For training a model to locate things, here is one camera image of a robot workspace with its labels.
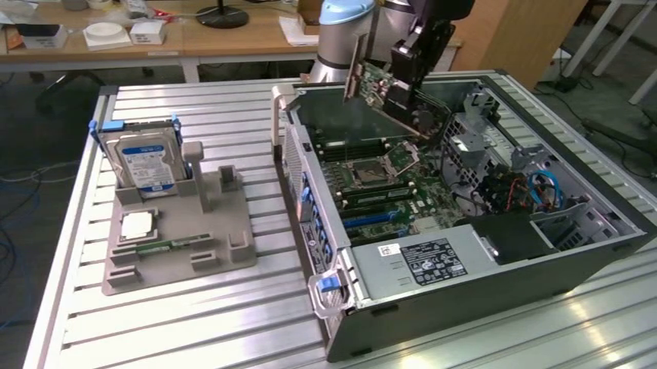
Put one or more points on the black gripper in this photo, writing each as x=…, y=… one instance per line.
x=429, y=50

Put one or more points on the graphics card with black shroud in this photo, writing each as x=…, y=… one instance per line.
x=382, y=88

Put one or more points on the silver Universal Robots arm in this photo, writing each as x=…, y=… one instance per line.
x=338, y=42

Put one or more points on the wooden cabinet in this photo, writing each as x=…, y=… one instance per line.
x=518, y=38

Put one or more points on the metal disk bay cage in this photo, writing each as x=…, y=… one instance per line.
x=471, y=138

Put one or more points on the white paper stack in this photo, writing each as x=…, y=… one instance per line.
x=298, y=34

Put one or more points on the metal socket cover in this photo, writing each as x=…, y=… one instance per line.
x=402, y=155

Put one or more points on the CPU socket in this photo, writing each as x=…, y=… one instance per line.
x=369, y=171

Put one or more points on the green motherboard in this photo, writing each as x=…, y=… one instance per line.
x=431, y=192

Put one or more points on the installed green RAM stick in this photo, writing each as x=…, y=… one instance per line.
x=377, y=195

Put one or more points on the black round lamp base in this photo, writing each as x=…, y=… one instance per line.
x=223, y=17

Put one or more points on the wooden desk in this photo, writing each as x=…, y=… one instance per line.
x=215, y=42

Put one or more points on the black floor stand base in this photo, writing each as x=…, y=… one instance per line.
x=621, y=134

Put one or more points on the blue expansion slot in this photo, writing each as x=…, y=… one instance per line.
x=374, y=219

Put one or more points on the small white cardboard box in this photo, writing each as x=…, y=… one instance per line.
x=147, y=32

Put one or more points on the grey power supply with label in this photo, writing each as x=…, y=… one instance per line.
x=426, y=261

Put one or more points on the hard disk in blue carrier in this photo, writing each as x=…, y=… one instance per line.
x=143, y=161

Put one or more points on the white box with round top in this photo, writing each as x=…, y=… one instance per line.
x=104, y=36

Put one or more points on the blue case latch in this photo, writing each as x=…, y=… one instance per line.
x=328, y=285

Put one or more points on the grey parts rack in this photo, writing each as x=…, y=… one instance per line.
x=195, y=234

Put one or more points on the black and silver PC case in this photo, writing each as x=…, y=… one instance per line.
x=462, y=307

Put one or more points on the black office chair base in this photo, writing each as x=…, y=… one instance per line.
x=67, y=88

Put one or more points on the silver CPU chip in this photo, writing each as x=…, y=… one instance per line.
x=136, y=225

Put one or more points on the white box with black top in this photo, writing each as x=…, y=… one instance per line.
x=43, y=38

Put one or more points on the white table frame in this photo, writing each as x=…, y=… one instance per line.
x=646, y=77

